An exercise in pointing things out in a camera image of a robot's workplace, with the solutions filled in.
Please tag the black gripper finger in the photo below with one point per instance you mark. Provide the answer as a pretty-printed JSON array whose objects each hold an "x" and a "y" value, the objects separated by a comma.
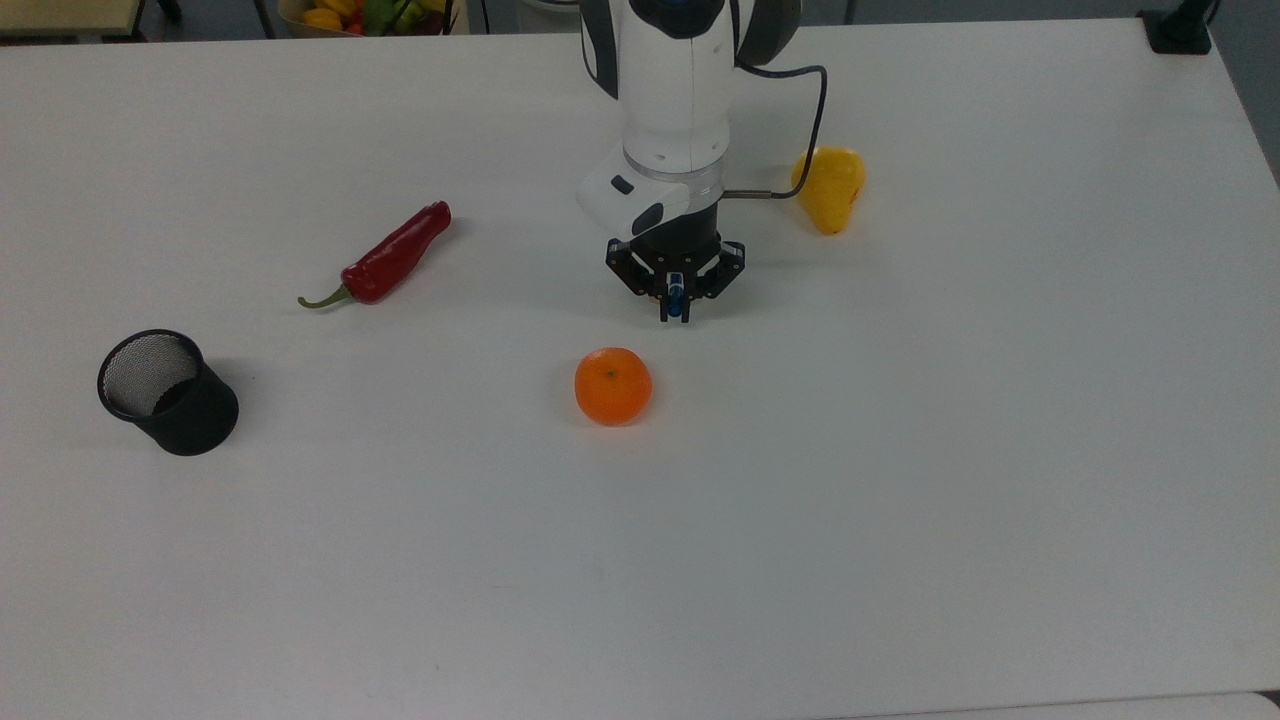
[
  {"x": 722, "y": 268},
  {"x": 632, "y": 270}
]

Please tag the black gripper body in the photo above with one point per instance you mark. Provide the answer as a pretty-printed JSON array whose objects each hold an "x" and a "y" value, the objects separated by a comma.
[{"x": 680, "y": 245}]

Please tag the blue capped white marker pen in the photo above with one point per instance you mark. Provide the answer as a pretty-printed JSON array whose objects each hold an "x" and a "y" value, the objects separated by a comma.
[{"x": 676, "y": 298}]

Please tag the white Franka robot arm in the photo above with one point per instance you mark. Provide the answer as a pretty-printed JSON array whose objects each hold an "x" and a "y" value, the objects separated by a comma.
[{"x": 670, "y": 90}]

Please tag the black mesh pen holder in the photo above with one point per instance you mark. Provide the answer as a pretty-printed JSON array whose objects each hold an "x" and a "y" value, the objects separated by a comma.
[{"x": 185, "y": 410}]

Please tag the orange tangerine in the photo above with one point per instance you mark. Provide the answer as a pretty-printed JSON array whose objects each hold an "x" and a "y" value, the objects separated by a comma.
[{"x": 612, "y": 386}]

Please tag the yellow pear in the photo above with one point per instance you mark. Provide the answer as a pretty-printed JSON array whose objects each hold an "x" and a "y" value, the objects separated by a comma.
[{"x": 838, "y": 195}]

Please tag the red chili pepper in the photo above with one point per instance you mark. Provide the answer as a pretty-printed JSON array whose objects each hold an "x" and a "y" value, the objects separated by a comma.
[{"x": 395, "y": 255}]

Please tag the basket of toy fruit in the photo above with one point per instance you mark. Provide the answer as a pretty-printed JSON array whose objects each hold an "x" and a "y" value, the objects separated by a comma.
[{"x": 370, "y": 15}]

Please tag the black stand base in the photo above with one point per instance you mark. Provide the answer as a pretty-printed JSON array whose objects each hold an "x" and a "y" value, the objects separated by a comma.
[{"x": 1178, "y": 30}]

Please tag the wooden table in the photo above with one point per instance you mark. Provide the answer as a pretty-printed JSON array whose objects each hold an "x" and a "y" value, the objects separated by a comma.
[{"x": 60, "y": 18}]

